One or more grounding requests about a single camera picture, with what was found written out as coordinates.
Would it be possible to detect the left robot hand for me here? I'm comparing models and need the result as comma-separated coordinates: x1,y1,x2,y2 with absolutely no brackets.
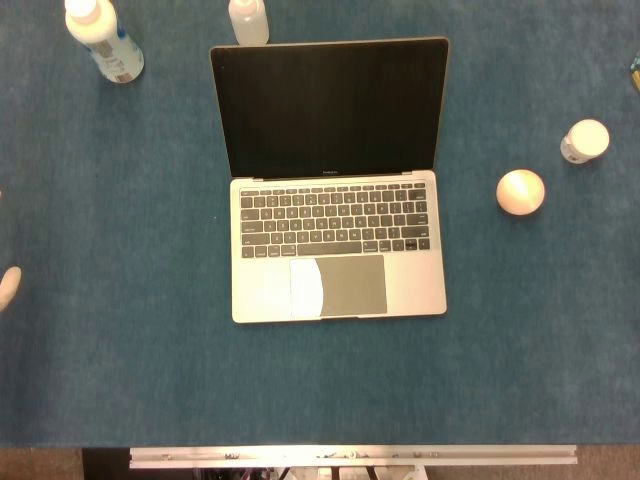
0,266,23,314

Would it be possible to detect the silver laptop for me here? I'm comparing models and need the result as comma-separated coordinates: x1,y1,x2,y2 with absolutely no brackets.
208,35,451,325

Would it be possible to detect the blue felt table mat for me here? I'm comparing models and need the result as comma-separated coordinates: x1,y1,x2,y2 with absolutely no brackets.
0,0,640,448

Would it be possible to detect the white bottle blue label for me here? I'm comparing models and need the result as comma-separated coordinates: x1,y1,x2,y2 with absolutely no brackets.
63,0,146,85

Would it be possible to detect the small clear plastic bottle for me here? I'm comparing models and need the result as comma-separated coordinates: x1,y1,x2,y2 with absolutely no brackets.
228,0,270,46

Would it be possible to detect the pale orange ball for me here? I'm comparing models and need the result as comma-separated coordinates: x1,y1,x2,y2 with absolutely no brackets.
495,168,547,217

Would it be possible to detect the small white lidded jar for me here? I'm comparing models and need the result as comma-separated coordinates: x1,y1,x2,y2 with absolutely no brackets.
559,118,612,165

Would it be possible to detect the aluminium rail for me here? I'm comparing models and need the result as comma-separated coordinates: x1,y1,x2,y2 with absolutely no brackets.
128,444,579,470

